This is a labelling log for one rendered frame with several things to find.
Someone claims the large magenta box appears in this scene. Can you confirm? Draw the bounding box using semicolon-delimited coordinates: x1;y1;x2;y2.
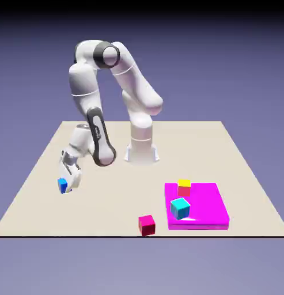
164;182;230;231

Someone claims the small blue cube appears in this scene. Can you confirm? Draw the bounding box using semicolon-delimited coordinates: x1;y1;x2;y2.
57;177;68;194

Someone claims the small yellow cube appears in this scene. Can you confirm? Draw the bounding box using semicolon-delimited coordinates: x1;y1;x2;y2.
177;179;192;197

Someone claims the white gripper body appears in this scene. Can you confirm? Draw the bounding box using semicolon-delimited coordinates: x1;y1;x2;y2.
58;157;82;190

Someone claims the small red cube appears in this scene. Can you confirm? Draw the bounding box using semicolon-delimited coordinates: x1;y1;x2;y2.
138;214;156;237

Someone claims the small cyan cube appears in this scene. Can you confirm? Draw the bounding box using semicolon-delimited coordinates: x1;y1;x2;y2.
170;197;191;221

